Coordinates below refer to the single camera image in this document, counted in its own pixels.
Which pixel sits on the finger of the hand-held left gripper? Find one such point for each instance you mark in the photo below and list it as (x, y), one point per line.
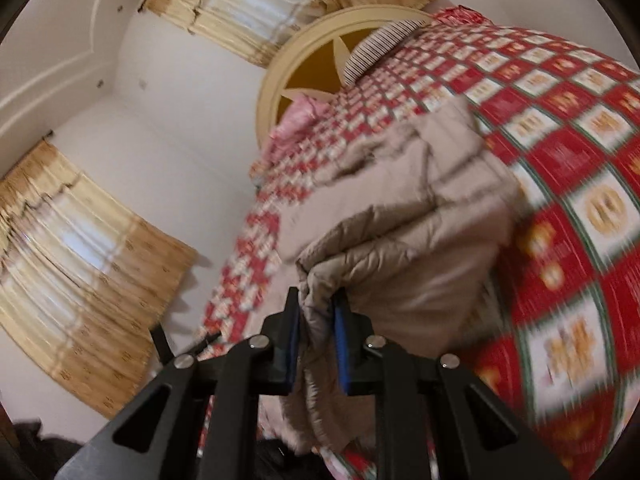
(161, 342)

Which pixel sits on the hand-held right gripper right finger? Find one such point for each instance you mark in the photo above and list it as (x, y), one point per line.
(342, 352)

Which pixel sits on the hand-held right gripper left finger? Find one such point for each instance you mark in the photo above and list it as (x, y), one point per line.
(293, 347)

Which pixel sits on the beige quilted puffer jacket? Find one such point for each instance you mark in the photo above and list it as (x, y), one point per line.
(415, 220)

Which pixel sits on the dark cloth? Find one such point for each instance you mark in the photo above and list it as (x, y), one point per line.
(45, 452)

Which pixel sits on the pink pillow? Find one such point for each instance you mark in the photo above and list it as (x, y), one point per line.
(297, 117)

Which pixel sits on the cream wooden headboard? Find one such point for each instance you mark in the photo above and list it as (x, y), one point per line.
(310, 67)

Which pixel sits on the red patchwork printed bedspread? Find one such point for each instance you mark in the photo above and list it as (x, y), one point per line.
(575, 160)

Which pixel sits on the striped grey pillow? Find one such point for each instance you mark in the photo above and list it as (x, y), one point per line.
(380, 45)

